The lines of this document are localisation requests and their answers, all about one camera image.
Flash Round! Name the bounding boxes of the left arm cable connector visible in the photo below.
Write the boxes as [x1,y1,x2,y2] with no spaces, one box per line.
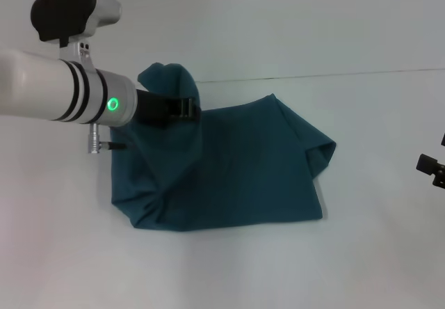
[86,122,127,155]

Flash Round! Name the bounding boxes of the teal shirt with FREE print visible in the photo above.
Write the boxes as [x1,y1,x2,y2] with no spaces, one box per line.
[109,61,338,233]

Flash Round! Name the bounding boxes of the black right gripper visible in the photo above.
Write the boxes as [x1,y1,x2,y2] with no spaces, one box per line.
[416,133,445,187]

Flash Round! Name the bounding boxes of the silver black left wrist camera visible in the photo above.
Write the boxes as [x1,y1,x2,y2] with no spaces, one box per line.
[30,0,123,73]

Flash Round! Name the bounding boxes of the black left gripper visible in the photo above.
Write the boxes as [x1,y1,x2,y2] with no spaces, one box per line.
[133,88,203,129]

